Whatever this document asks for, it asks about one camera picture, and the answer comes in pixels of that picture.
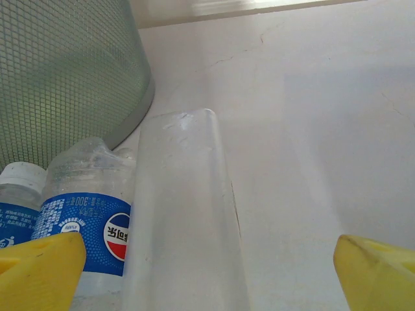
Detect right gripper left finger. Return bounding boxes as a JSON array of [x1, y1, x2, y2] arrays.
[[0, 232, 88, 311]]

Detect clear square bottle white cap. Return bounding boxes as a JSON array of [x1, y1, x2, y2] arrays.
[[121, 108, 252, 311]]

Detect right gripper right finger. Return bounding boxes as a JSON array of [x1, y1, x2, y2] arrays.
[[333, 235, 415, 311]]

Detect clear Pepsi bottle blue label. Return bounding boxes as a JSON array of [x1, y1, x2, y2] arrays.
[[30, 137, 137, 311]]

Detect blue label bottle white cap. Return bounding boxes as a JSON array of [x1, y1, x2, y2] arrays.
[[0, 161, 48, 251]]

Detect green mesh trash bin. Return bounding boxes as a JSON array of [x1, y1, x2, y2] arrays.
[[0, 0, 156, 171]]

